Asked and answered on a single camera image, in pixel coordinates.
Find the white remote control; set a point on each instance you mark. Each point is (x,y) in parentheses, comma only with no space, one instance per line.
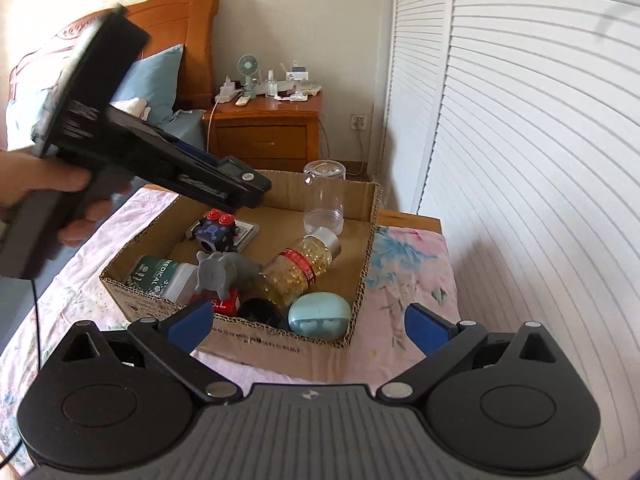
(244,98)

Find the gold capsule bottle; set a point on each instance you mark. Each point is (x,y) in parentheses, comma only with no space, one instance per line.
(300,270)

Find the mint green case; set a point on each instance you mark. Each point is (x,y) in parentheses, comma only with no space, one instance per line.
(320,317)

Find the white wall socket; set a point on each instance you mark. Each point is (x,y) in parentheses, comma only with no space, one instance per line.
(360,122)

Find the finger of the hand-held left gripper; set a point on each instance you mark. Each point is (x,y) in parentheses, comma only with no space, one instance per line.
(200,180)
(235,167)

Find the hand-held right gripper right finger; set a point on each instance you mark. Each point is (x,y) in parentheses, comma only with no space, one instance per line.
(425,327)

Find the blue pillow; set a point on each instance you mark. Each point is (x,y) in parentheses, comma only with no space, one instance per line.
(155,80)

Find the small clear bottle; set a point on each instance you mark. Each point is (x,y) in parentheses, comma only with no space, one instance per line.
(271,85)

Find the wooden headboard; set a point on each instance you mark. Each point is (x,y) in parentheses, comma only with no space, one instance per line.
(170,20)

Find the pink floral blanket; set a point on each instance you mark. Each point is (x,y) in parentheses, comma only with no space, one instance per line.
(405,270)

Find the black cube toy train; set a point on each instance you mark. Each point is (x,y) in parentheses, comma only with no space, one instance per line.
(212,232)

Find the blue bed sheet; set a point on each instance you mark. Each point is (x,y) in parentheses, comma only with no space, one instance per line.
(187,127)

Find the wooden nightstand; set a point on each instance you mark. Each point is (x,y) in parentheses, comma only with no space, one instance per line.
(265,132)

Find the white louvered closet doors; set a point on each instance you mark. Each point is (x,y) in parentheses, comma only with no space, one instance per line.
(525,160)

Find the green label cotton swab container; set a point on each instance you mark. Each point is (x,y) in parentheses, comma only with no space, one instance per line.
(160,277)

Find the red cube toy train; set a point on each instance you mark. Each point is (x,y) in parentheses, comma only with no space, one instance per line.
(225,305)

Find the cardboard box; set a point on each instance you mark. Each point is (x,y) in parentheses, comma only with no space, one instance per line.
(280,240)

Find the small green desk fan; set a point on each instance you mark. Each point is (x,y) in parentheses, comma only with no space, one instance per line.
(248,70)

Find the white power strip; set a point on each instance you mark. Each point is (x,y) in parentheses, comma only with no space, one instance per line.
(226,91)

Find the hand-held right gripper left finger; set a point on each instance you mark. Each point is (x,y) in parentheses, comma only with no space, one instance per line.
(192,322)

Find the person's left hand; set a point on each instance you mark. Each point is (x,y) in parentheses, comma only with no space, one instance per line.
(40,177)

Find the grey elephant toy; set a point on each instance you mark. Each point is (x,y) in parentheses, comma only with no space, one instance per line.
(220,272)

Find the clear plastic jar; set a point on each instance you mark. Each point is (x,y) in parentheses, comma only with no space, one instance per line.
(324,200)

